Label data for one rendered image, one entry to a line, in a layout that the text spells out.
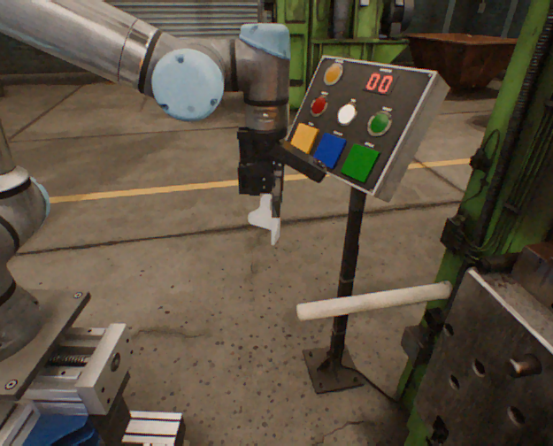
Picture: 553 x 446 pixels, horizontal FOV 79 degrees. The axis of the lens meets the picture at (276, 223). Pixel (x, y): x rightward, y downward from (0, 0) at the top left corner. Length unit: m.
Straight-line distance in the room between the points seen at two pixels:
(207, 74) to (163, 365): 1.41
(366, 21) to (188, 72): 5.02
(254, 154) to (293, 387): 1.12
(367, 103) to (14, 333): 0.83
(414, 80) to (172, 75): 0.55
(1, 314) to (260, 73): 0.57
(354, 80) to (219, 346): 1.25
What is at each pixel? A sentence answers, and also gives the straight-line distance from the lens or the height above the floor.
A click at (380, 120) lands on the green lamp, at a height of 1.10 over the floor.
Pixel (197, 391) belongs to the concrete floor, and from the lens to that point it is 1.55.
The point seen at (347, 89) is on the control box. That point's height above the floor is 1.14.
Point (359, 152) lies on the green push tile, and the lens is 0.81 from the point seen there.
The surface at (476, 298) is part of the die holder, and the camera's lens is 0.70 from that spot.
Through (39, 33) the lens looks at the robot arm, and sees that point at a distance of 0.47.
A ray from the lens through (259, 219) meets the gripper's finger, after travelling 0.61.
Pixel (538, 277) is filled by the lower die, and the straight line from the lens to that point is 0.68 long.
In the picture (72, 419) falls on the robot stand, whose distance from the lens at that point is 0.79.
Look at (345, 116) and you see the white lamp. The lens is 0.88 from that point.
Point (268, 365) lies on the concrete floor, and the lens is 1.58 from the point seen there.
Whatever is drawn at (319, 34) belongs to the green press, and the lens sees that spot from 5.11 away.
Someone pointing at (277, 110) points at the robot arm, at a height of 1.17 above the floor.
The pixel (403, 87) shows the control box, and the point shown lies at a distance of 0.83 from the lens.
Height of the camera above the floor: 1.31
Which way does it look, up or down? 33 degrees down
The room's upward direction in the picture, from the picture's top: straight up
